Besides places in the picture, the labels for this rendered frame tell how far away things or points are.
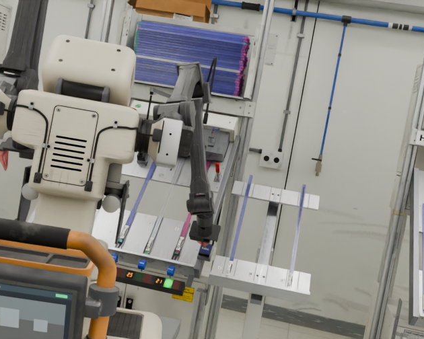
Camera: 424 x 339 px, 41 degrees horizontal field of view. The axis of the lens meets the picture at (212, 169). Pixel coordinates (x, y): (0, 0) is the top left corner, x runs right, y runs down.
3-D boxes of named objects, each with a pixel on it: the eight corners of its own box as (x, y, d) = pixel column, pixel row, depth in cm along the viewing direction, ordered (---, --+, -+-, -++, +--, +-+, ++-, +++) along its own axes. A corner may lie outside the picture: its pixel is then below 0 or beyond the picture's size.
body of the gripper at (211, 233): (193, 222, 201) (192, 210, 196) (221, 228, 200) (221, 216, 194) (188, 237, 197) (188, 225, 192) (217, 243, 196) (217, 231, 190)
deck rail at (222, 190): (199, 278, 207) (199, 270, 202) (194, 277, 207) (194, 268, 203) (239, 145, 253) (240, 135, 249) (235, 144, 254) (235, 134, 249)
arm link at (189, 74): (173, 58, 186) (203, 54, 185) (180, 95, 193) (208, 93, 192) (151, 111, 148) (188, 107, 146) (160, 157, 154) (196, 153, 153)
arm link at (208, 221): (195, 217, 187) (213, 217, 187) (196, 200, 191) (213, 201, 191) (196, 229, 192) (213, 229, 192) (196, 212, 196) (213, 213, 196)
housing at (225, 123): (233, 152, 252) (234, 129, 241) (130, 134, 260) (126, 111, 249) (237, 140, 257) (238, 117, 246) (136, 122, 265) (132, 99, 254)
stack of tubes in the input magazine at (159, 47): (237, 96, 244) (248, 34, 242) (126, 78, 252) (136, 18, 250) (241, 99, 256) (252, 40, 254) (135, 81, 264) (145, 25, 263)
